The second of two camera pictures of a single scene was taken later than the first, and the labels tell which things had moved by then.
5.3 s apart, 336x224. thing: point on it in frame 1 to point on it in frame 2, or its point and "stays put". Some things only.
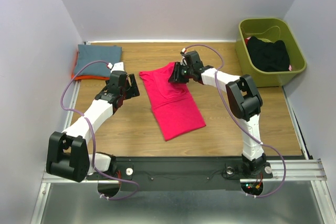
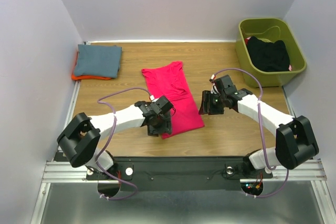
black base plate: x=174 y=173 stays put
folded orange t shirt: x=85 y=77 stays put
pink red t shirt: x=173 y=104 stays put
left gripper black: x=133 y=91 to x=166 y=128
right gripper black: x=175 y=76 to x=206 y=96
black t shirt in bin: x=268 y=56 stays put
